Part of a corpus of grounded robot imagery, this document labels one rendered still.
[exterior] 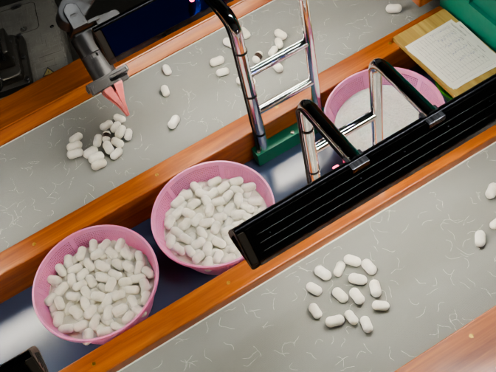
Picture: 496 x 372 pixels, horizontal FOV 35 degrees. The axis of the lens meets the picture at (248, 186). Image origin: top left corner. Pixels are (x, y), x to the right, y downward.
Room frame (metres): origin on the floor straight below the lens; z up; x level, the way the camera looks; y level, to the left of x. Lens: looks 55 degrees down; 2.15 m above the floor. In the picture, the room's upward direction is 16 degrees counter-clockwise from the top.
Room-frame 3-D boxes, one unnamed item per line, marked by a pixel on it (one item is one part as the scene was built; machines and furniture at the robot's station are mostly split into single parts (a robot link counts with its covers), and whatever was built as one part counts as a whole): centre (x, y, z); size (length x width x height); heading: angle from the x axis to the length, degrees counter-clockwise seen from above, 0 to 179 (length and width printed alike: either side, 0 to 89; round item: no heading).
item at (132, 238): (0.86, 0.35, 0.72); 0.27 x 0.27 x 0.10
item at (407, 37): (1.14, -0.54, 0.77); 0.33 x 0.15 x 0.01; 17
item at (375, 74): (0.83, -0.23, 0.90); 0.20 x 0.19 x 0.45; 107
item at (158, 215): (0.94, 0.09, 0.72); 0.27 x 0.27 x 0.10
